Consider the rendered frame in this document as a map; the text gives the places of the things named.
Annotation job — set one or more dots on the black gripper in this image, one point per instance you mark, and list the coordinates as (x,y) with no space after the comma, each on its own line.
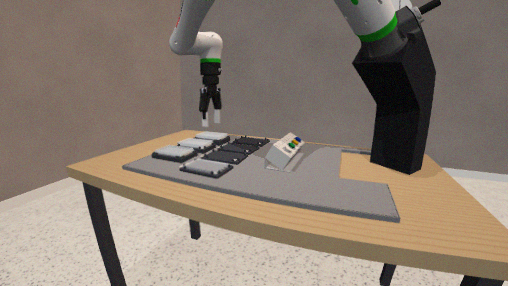
(210,82)

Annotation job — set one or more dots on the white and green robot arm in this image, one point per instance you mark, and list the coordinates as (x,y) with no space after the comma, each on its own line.
(382,31)

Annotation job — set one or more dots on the grey button panel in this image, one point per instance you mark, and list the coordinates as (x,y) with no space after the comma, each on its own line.
(280,153)

